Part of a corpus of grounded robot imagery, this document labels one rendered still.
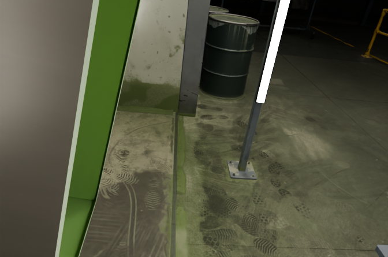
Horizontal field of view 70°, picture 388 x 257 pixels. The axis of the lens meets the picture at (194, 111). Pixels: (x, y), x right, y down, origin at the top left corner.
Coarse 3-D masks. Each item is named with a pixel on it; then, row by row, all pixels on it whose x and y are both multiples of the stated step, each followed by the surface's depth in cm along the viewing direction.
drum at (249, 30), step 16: (208, 16) 306; (240, 16) 332; (208, 32) 309; (224, 32) 292; (240, 32) 290; (208, 48) 312; (224, 48) 299; (240, 48) 299; (208, 64) 317; (224, 64) 306; (240, 64) 309; (208, 80) 324; (224, 80) 315; (240, 80) 320; (224, 96) 324; (240, 96) 334
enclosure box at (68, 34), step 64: (0, 0) 23; (64, 0) 24; (128, 0) 79; (0, 64) 26; (64, 64) 26; (0, 128) 29; (64, 128) 29; (0, 192) 33; (64, 192) 33; (0, 256) 38; (64, 256) 91
